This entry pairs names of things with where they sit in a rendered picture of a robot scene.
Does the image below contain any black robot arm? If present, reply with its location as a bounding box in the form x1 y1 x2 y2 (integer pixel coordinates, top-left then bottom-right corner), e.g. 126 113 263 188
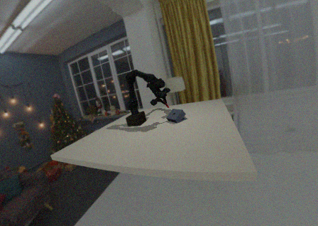
126 70 167 116

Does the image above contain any grey sloped panel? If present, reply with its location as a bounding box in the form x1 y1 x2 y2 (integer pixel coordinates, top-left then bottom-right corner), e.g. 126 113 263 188
166 109 187 123

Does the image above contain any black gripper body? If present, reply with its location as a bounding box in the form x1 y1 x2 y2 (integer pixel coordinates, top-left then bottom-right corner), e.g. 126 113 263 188
150 88 170 106

